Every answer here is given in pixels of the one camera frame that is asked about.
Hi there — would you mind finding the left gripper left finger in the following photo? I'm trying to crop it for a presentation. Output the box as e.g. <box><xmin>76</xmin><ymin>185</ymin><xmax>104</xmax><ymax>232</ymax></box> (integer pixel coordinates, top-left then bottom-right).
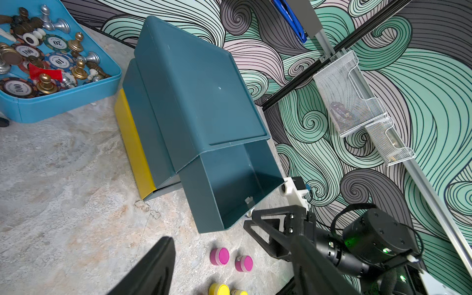
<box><xmin>108</xmin><ymin>237</ymin><xmax>176</xmax><ymax>295</ymax></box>

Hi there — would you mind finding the magenta paint can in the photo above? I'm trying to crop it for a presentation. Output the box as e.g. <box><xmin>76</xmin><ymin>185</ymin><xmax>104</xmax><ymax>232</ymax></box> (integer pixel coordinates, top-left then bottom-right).
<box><xmin>235</xmin><ymin>255</ymin><xmax>254</xmax><ymax>272</ymax></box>
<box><xmin>210</xmin><ymin>247</ymin><xmax>230</xmax><ymax>266</ymax></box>

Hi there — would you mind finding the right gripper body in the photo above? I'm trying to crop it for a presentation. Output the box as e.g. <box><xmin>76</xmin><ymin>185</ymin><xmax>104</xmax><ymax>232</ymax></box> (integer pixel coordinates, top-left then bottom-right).
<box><xmin>280</xmin><ymin>177</ymin><xmax>310</xmax><ymax>210</ymax></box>

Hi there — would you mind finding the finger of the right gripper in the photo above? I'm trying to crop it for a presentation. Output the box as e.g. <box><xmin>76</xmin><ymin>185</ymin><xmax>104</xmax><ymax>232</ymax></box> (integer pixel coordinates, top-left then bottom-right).
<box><xmin>243</xmin><ymin>205</ymin><xmax>316</xmax><ymax>258</ymax></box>

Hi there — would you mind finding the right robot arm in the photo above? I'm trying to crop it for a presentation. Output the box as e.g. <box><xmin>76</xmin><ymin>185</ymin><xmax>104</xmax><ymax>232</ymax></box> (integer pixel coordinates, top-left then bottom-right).
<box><xmin>243</xmin><ymin>177</ymin><xmax>453</xmax><ymax>295</ymax></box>

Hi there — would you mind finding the clear small wall bin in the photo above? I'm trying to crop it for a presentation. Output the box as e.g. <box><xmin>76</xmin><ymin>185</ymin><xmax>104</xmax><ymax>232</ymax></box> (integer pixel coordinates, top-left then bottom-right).
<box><xmin>365</xmin><ymin>117</ymin><xmax>416</xmax><ymax>167</ymax></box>

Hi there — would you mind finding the blue tray of trinkets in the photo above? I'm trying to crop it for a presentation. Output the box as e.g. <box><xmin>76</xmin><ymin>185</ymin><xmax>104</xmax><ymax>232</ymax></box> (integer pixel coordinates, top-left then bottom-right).
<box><xmin>1</xmin><ymin>1</ymin><xmax>122</xmax><ymax>123</ymax></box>

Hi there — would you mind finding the teal drawer cabinet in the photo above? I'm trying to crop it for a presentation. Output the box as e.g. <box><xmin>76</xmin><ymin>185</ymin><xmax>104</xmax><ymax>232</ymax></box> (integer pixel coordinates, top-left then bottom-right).
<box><xmin>115</xmin><ymin>16</ymin><xmax>283</xmax><ymax>234</ymax></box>

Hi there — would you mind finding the black wall basket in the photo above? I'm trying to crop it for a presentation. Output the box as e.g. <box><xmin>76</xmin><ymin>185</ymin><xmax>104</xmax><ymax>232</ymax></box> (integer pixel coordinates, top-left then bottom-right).
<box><xmin>285</xmin><ymin>0</ymin><xmax>323</xmax><ymax>39</ymax></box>

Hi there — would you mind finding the blue snack packet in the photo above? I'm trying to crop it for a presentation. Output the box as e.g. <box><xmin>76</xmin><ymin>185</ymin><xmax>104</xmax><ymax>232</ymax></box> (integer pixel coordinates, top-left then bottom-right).
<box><xmin>271</xmin><ymin>0</ymin><xmax>307</xmax><ymax>44</ymax></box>

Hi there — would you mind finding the clear large wall bin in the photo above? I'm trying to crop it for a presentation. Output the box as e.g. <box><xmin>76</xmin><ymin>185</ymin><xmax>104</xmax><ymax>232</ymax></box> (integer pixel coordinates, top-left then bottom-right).
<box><xmin>313</xmin><ymin>50</ymin><xmax>388</xmax><ymax>138</ymax></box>

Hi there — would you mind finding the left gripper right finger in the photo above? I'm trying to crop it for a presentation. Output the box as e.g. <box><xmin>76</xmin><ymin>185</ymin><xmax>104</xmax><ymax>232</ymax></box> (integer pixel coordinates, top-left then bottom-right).
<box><xmin>285</xmin><ymin>236</ymin><xmax>365</xmax><ymax>295</ymax></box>

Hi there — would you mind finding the yellow paint can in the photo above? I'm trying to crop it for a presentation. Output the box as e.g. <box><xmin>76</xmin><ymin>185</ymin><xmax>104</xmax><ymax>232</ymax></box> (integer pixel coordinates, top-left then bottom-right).
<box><xmin>208</xmin><ymin>283</ymin><xmax>231</xmax><ymax>295</ymax></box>
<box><xmin>231</xmin><ymin>290</ymin><xmax>248</xmax><ymax>295</ymax></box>

